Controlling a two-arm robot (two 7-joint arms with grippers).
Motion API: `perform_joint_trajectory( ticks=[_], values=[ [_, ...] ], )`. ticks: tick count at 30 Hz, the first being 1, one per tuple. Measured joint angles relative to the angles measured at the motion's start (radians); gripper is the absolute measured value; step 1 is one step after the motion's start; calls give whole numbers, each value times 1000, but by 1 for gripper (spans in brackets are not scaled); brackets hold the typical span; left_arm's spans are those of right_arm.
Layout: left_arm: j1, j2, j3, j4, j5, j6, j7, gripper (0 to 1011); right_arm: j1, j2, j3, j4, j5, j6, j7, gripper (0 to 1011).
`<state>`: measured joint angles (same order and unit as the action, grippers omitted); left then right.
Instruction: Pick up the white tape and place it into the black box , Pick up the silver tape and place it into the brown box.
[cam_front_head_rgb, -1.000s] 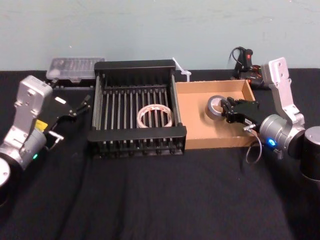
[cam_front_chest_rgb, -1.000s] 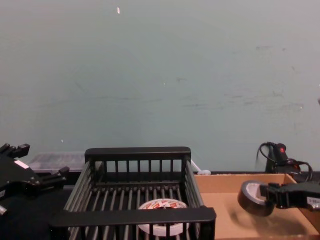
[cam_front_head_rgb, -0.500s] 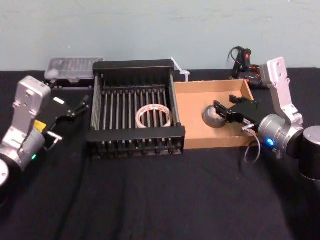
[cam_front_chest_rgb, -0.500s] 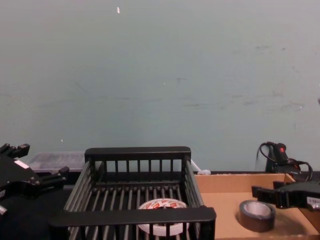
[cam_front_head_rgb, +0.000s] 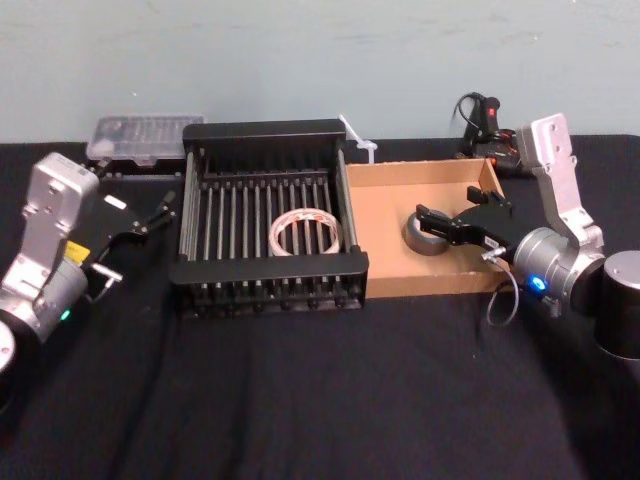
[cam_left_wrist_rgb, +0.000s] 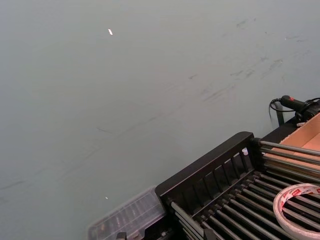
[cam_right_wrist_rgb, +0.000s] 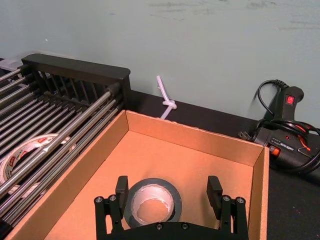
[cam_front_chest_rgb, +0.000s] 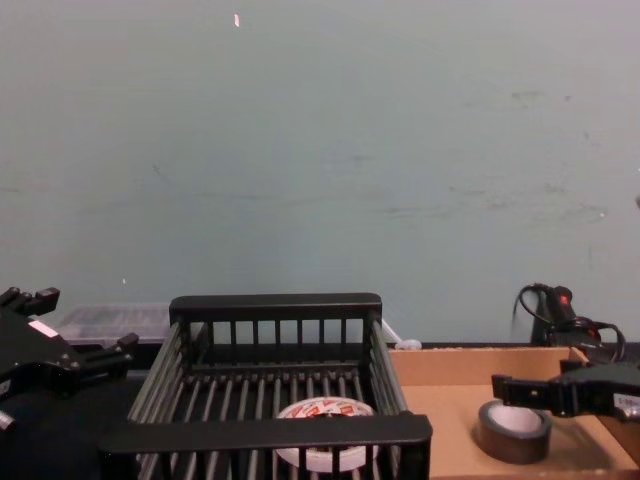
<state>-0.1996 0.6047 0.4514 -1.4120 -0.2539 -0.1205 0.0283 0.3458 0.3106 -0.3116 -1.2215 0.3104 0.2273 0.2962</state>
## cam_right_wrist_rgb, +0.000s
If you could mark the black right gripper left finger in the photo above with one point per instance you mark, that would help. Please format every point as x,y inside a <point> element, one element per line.
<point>121,195</point>

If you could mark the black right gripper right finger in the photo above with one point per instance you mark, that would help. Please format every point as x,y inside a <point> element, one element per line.
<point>215,195</point>

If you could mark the silver tape roll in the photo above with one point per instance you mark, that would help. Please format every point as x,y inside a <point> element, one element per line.
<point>155,192</point>

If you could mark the white tape roll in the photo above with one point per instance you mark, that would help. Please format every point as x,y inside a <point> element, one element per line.
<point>37,142</point>

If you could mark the shallow brown cardboard tray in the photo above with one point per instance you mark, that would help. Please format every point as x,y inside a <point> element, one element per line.
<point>175,155</point>

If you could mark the small white three-armed plastic piece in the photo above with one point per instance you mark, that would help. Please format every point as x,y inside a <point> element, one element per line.
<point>170,105</point>

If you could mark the black rack with steel bars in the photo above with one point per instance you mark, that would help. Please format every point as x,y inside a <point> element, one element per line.
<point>75,67</point>

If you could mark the clear plastic case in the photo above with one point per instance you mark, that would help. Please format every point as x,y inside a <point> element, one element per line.
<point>7,65</point>

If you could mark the pale plain wall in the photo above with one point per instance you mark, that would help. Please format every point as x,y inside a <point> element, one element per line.
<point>175,37</point>

